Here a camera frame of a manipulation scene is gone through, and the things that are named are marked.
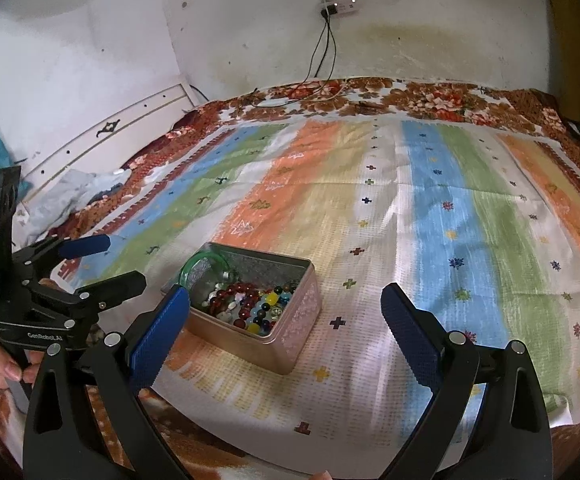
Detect colourful bead jewelry pile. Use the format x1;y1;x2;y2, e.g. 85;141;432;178
197;281;298;337

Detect brown floral bedsheet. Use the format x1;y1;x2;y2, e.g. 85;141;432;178
0;76;580;480

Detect grey crumpled cloth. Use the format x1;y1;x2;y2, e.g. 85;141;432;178
12;169;132;249

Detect green glass bangle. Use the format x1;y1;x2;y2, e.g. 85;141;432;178
177;250;232;292

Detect white wooden headboard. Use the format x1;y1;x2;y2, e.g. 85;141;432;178
21;80;201;205

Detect pink metal tin box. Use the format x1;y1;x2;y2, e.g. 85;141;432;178
162;242;322;375

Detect white power strip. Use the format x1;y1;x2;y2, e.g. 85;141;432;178
322;0;358;18

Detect black power cable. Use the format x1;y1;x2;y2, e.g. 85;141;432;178
288;8;344;101

